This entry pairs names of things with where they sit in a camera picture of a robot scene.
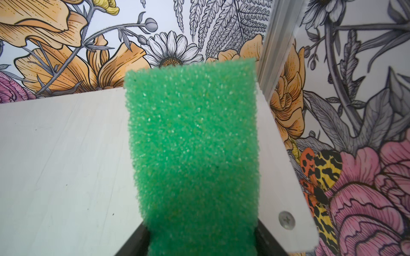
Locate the green scouring sponge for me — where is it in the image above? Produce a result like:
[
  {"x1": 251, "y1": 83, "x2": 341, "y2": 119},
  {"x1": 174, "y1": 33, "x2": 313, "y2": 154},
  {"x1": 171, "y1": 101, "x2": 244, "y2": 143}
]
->
[{"x1": 124, "y1": 59, "x2": 260, "y2": 256}]

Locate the white two-tier shelf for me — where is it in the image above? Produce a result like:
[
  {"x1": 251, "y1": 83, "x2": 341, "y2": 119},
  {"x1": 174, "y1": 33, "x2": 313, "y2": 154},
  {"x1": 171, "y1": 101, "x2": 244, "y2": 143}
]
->
[{"x1": 1, "y1": 89, "x2": 319, "y2": 256}]

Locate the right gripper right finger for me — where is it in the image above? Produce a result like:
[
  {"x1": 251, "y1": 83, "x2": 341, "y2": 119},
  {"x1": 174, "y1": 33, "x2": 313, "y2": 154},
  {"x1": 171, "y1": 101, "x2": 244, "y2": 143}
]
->
[{"x1": 255, "y1": 220, "x2": 288, "y2": 256}]

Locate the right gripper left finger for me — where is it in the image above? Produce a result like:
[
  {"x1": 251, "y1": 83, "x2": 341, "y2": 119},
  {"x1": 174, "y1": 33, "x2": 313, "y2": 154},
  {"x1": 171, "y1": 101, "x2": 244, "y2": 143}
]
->
[{"x1": 115, "y1": 223, "x2": 150, "y2": 256}]

